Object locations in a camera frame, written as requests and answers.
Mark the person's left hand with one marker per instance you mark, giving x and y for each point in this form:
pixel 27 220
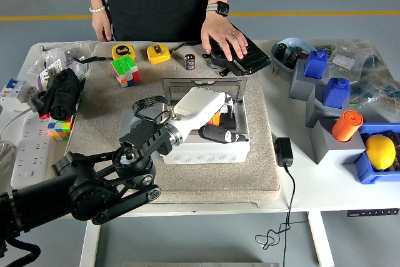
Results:
pixel 223 37

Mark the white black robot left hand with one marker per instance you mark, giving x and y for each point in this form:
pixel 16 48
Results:
pixel 200 104

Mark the person's right hand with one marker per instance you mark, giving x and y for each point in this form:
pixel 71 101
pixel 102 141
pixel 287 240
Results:
pixel 101 26

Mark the orange cylinder battery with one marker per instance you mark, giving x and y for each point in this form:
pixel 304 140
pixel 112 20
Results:
pixel 216 119
pixel 347 126

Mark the black zip case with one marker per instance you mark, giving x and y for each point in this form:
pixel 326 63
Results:
pixel 256 57

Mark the white junction box clear lid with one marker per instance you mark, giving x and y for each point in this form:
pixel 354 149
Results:
pixel 203 157

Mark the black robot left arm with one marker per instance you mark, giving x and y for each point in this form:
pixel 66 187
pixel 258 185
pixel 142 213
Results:
pixel 93 192

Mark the black smart watch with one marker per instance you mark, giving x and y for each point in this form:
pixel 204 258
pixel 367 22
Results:
pixel 222 8

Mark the yellow tape measure round label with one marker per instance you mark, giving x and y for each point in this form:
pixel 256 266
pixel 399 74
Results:
pixel 122 50

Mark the black capacitor cylinder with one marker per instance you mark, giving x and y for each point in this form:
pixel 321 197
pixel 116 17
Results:
pixel 189 62

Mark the large colourful puzzle cube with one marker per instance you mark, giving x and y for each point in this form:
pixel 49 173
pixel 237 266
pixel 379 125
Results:
pixel 125 70

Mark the clear bags of hardware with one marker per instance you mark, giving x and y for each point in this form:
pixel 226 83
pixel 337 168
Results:
pixel 59 52

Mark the black capacitor in bowl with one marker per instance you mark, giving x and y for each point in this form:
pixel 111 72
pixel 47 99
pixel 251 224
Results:
pixel 292 58
pixel 281 49

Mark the yellow tape measure square label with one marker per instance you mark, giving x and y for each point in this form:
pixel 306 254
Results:
pixel 157 53

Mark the light blue bowl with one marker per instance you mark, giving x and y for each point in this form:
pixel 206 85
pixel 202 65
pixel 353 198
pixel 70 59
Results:
pixel 281 62

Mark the grey block with round hole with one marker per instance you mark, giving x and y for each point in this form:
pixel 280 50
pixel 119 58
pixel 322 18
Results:
pixel 126 120

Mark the black folded cloth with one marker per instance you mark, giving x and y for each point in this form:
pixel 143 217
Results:
pixel 62 95

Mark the grey-brown fabric mat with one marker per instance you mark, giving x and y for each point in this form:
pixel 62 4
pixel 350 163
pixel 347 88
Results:
pixel 218 182

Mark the grey holder block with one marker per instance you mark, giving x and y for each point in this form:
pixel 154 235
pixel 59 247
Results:
pixel 300 88
pixel 315 113
pixel 325 148

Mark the black power adapter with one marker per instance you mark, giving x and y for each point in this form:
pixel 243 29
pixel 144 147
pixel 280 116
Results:
pixel 283 151

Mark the blue plastic block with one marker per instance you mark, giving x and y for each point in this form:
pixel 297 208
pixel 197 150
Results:
pixel 315 65
pixel 336 93

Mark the white blue circuit breaker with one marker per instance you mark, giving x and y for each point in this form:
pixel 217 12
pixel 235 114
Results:
pixel 12 88

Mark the small colourful puzzle cube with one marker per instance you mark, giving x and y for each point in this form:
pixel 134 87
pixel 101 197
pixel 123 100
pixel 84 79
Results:
pixel 61 127

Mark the white power strip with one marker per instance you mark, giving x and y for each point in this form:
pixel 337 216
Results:
pixel 31 154

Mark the clear bags of parts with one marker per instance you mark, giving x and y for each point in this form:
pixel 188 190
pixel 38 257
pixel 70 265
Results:
pixel 375 70

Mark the white table leg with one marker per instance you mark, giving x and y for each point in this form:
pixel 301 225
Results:
pixel 89 242
pixel 320 242

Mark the blue plastic bin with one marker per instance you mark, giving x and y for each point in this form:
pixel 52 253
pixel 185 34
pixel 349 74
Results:
pixel 365 173

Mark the yellow lemon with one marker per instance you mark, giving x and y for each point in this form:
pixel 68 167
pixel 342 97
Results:
pixel 379 153

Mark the black table control panel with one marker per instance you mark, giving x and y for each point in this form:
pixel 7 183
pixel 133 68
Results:
pixel 372 213

